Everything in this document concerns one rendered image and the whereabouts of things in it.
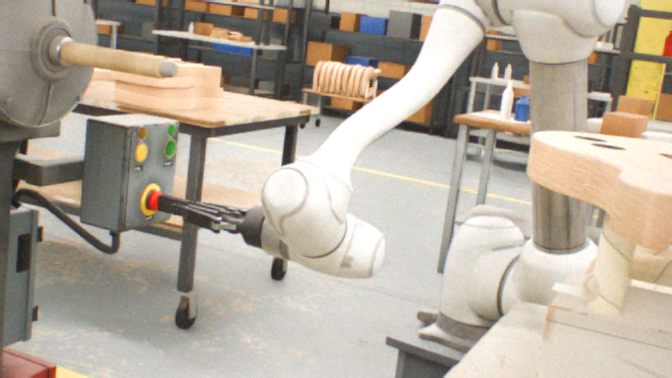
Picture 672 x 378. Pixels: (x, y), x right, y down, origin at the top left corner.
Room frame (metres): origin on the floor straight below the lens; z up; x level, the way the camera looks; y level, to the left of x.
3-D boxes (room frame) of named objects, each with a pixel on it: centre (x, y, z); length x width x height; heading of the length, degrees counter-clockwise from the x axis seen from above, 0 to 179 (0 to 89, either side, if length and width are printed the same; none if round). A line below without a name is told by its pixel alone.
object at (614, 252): (0.84, -0.28, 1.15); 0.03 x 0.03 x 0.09
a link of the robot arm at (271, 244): (1.48, 0.07, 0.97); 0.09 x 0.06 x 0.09; 156
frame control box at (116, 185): (1.62, 0.46, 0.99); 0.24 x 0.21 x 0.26; 66
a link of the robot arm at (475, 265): (1.81, -0.35, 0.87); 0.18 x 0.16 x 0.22; 44
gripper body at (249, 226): (1.51, 0.14, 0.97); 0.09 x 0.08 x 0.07; 66
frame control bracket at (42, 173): (1.57, 0.48, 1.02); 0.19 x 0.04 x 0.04; 156
